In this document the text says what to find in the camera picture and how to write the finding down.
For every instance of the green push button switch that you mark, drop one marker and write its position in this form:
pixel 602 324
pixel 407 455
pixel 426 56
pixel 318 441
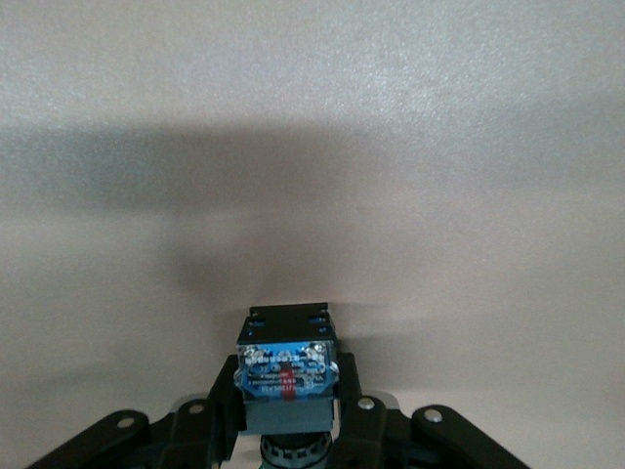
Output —
pixel 288 381

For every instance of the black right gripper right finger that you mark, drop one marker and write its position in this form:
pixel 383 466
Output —
pixel 381 439

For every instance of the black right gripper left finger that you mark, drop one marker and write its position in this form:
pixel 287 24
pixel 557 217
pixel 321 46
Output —
pixel 185 435

